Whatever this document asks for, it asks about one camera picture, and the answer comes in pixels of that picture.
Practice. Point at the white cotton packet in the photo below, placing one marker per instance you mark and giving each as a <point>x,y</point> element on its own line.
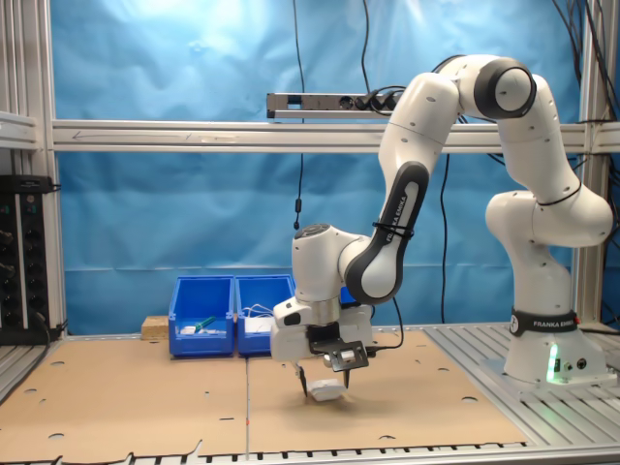
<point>325,390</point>

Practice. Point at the blue bin with cotton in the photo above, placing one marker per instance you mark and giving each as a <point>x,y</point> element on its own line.
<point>346,294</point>

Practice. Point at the white face mask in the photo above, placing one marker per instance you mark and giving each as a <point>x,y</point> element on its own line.
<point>259,327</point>

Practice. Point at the blue bin with masks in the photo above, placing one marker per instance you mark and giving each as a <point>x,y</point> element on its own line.
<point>264,293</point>

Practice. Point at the brown cardboard sheet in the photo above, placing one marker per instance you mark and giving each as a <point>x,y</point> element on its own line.
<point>412,412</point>
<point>121,397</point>

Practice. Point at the green tube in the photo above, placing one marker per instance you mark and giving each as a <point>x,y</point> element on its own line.
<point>207,321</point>

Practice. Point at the blue bin with packets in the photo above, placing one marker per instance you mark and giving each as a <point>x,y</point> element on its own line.
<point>201,295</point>

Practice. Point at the white printed paper packet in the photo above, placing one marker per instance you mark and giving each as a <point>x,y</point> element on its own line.
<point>187,331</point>

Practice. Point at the chipboard wooden block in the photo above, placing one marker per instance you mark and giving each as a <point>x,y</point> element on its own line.
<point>155,329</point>

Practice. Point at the horizontal aluminium beam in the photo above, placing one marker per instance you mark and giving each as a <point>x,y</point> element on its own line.
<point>194,135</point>

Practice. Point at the silver power strip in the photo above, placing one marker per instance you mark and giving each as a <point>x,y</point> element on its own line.
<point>310,102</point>

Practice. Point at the black power plug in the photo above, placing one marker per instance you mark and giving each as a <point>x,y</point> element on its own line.
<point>363,102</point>

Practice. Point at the black power strip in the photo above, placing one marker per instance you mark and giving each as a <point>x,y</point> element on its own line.
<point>9,261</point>
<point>34,261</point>

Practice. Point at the black adapter box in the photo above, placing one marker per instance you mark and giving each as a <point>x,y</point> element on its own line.
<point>24,184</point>

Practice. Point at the short aluminium profile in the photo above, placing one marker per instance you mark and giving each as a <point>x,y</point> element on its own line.
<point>19,130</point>

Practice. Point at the black gripper camera mount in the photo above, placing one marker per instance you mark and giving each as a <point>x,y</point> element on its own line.
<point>350,357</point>

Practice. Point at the aluminium frame post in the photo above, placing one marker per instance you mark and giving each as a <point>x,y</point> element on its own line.
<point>588,290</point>
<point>34,72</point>

